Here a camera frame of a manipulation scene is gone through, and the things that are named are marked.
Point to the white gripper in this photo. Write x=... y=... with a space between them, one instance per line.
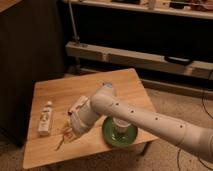
x=78 y=127

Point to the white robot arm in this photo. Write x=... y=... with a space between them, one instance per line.
x=86 y=111

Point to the ceramic cup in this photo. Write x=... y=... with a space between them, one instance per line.
x=120 y=126

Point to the wooden table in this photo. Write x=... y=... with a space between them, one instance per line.
x=70 y=95

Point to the white bottle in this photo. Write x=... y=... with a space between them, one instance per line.
x=45 y=121

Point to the green plate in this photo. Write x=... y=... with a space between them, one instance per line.
x=115 y=139

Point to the blue sponge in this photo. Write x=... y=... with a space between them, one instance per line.
x=108 y=84

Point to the wooden shelf beam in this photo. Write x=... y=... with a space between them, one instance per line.
x=137 y=59

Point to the metal stand pole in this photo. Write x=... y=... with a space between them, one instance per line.
x=76 y=37

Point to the black object on beam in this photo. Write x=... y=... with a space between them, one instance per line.
x=178 y=61

